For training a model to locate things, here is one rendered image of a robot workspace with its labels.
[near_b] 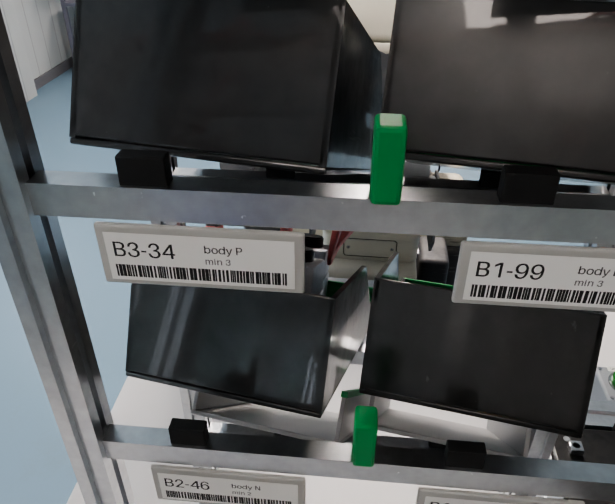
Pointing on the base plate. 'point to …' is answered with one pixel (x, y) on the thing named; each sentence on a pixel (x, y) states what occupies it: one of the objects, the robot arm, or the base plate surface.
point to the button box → (605, 390)
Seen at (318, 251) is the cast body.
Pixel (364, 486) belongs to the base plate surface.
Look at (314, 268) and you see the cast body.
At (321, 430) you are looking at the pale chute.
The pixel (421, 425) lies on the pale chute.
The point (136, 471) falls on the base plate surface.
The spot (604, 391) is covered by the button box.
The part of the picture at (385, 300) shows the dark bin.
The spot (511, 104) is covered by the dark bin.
